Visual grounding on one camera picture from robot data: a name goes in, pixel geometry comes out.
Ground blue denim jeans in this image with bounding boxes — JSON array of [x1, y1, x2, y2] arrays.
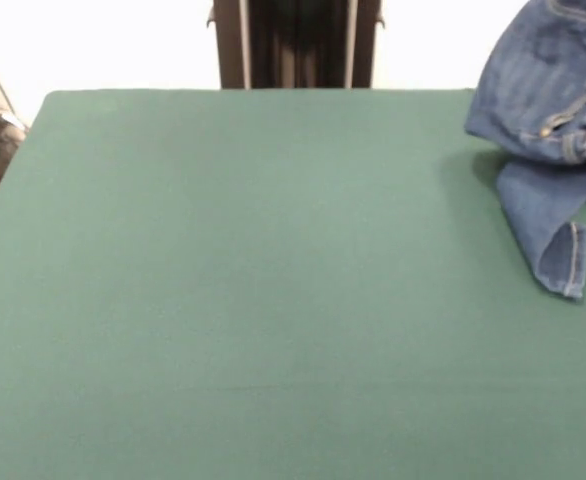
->
[[464, 0, 586, 302]]

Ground dark green table cloth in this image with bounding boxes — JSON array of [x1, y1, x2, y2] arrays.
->
[[0, 88, 586, 480]]

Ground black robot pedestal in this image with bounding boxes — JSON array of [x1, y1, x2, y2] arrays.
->
[[206, 0, 385, 90]]

